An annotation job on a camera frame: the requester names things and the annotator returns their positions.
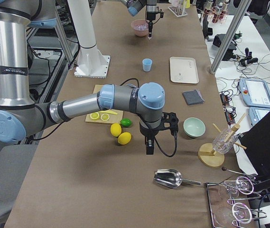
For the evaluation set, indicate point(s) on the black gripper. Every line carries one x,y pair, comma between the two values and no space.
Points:
146,132
150,14

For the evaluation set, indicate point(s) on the clear ice cubes pile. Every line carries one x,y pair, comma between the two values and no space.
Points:
141,27

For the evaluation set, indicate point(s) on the white cup rack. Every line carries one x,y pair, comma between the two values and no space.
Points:
178,7

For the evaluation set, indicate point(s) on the light blue plastic cup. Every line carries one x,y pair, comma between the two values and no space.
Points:
146,64

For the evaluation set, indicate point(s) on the steel ice scoop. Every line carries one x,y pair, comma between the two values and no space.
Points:
172,178

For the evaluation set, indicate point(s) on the wooden cup tree stand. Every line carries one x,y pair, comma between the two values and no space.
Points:
208,156

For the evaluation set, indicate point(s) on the pink bowl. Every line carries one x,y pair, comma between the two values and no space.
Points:
139,33

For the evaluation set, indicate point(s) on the yellow lemon near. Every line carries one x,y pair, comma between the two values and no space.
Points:
124,138

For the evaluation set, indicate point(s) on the yellow lemon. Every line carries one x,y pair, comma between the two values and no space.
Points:
115,129
124,138

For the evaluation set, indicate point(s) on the green lime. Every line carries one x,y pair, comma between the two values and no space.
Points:
125,122

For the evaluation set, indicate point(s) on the yellow lemon far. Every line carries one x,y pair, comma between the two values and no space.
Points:
115,129

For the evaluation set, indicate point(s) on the mint green bowl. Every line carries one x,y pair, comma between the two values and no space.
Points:
194,127

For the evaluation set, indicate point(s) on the lemon slice lower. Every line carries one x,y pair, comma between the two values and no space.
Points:
105,117

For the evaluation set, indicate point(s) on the lemon slice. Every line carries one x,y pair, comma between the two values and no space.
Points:
105,117
95,116

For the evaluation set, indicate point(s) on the cream rabbit serving tray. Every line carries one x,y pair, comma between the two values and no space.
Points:
183,70

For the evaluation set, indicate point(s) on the lemon slice upper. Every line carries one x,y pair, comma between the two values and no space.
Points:
95,116

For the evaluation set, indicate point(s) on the grey folded cloth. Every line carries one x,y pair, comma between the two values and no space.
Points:
193,97

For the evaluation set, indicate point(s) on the clear glass on stand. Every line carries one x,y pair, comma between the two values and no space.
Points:
224,141

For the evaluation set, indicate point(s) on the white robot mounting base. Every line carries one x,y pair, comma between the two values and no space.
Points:
91,62

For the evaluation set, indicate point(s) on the black glass rack tray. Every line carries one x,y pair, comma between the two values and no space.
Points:
239,202

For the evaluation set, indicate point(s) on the teach pendant lower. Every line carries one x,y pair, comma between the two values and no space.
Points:
256,114

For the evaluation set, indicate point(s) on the teach pendant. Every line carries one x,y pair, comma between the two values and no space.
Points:
256,114
254,92

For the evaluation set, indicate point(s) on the black monitor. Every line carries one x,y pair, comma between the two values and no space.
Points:
257,141

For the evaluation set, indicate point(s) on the teach pendant upper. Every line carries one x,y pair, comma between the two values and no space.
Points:
254,92

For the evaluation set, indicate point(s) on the aluminium frame post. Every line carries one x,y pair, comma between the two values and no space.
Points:
243,6

